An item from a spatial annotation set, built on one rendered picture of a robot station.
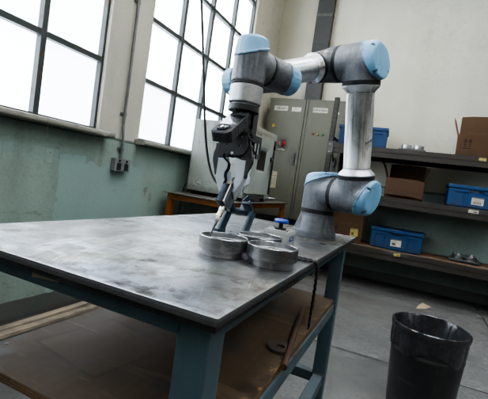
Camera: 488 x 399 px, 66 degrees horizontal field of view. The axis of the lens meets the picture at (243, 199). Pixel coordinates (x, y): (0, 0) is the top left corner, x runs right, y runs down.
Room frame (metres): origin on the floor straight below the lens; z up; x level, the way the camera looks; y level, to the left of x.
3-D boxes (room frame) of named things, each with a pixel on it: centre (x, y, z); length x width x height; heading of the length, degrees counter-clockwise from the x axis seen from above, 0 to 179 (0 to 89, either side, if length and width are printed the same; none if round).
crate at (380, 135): (4.33, -1.24, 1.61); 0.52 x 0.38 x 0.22; 69
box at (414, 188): (4.12, -1.70, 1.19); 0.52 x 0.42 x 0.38; 66
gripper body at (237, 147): (0.88, 0.03, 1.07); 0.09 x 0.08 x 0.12; 157
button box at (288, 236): (1.05, -0.11, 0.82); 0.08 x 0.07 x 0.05; 156
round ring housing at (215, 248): (0.81, 0.03, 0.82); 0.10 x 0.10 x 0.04
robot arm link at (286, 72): (0.96, -0.03, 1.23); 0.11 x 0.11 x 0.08; 45
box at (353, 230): (4.32, -1.22, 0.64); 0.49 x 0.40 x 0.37; 71
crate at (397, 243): (4.12, -1.72, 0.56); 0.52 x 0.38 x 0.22; 63
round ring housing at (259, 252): (0.77, -0.07, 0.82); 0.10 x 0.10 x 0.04
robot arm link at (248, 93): (0.87, 0.03, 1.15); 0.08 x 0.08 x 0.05
